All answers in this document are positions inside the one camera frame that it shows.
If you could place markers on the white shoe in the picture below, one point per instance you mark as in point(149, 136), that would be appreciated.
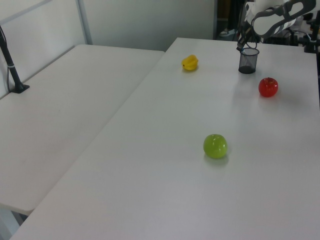
point(227, 32)

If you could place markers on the green apple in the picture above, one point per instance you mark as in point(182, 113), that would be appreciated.
point(215, 146)

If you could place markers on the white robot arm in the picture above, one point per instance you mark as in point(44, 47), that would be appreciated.
point(272, 20)

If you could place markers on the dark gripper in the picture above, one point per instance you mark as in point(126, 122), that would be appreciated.
point(248, 29)

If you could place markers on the black camera stand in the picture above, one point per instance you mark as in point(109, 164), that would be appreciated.
point(312, 37)

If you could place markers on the black mesh pen holder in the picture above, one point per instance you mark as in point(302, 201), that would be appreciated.
point(248, 62)

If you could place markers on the white side table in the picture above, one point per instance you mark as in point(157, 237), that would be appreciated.
point(60, 120)

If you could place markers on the red apple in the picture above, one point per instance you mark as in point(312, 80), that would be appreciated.
point(268, 87)

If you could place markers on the grey partition frame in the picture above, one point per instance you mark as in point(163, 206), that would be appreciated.
point(83, 22)

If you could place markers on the black camera stand pole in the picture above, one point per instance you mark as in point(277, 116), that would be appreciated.
point(10, 65)

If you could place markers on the yellow starfruit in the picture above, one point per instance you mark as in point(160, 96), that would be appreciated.
point(190, 63)

